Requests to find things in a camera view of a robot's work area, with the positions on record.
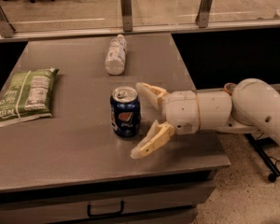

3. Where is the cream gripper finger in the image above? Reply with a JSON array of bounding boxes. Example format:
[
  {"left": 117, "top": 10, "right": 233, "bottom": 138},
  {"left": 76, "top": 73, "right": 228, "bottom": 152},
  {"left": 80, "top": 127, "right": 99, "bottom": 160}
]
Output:
[
  {"left": 131, "top": 120, "right": 175, "bottom": 159},
  {"left": 136, "top": 82, "right": 169, "bottom": 110}
]

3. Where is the black stand leg with wheel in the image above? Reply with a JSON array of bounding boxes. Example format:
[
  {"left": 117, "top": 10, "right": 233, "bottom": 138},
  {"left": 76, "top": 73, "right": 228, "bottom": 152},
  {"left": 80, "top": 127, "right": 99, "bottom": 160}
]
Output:
[{"left": 245, "top": 134, "right": 280, "bottom": 183}]

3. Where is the middle metal bracket post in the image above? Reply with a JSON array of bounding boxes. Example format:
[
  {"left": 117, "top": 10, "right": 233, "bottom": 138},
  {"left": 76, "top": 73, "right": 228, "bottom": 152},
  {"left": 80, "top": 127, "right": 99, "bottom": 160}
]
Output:
[{"left": 120, "top": 0, "right": 133, "bottom": 32}]

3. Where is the clear plastic water bottle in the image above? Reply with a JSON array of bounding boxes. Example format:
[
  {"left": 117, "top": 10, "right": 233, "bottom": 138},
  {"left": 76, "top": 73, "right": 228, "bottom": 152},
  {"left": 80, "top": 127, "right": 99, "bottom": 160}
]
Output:
[{"left": 105, "top": 35, "right": 127, "bottom": 76}]

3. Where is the grey table drawer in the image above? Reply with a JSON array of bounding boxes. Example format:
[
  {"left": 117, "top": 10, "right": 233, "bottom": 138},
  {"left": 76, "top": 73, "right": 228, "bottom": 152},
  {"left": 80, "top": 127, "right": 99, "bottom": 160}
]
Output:
[{"left": 0, "top": 180, "right": 216, "bottom": 224}]

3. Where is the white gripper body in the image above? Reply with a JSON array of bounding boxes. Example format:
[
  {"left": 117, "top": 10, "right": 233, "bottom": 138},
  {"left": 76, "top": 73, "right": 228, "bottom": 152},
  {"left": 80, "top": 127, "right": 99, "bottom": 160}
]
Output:
[{"left": 161, "top": 91, "right": 232, "bottom": 135}]

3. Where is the left metal bracket post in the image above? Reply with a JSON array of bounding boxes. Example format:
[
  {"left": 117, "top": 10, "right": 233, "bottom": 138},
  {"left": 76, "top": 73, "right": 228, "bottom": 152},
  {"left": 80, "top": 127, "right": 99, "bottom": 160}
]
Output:
[{"left": 0, "top": 6, "right": 15, "bottom": 38}]

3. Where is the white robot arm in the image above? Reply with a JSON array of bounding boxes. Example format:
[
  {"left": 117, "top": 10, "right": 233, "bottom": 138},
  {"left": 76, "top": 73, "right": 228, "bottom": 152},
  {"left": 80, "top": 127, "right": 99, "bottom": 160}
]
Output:
[{"left": 131, "top": 78, "right": 280, "bottom": 159}]

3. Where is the orange tape roll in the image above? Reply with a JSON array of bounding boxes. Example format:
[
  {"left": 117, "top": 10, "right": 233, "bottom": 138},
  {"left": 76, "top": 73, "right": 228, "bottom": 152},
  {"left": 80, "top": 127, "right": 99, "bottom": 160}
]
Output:
[{"left": 223, "top": 82, "right": 236, "bottom": 95}]

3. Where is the right metal bracket post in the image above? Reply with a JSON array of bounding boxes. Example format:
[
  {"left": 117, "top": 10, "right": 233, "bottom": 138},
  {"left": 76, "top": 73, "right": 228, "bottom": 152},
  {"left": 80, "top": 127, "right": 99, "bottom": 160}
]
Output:
[{"left": 196, "top": 0, "right": 213, "bottom": 28}]

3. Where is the black drawer handle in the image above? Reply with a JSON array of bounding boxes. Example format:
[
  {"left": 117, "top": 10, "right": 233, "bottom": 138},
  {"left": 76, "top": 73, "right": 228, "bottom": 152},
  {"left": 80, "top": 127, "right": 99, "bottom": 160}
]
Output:
[{"left": 87, "top": 201, "right": 124, "bottom": 219}]

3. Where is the blue pepsi can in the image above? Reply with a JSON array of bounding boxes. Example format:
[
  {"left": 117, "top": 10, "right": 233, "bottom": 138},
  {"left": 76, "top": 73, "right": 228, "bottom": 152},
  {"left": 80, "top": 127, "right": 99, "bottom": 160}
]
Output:
[{"left": 110, "top": 86, "right": 141, "bottom": 138}]

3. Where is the green chip bag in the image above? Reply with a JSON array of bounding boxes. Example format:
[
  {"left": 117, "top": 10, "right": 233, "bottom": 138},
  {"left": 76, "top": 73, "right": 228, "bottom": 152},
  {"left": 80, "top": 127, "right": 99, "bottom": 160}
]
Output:
[{"left": 0, "top": 68, "right": 59, "bottom": 128}]

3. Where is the metal bracket post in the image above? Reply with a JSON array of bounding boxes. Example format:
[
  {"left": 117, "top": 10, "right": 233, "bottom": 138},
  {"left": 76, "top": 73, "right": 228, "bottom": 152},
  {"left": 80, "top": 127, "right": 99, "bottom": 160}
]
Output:
[
  {"left": 0, "top": 6, "right": 15, "bottom": 38},
  {"left": 120, "top": 0, "right": 133, "bottom": 32},
  {"left": 196, "top": 0, "right": 213, "bottom": 28}
]

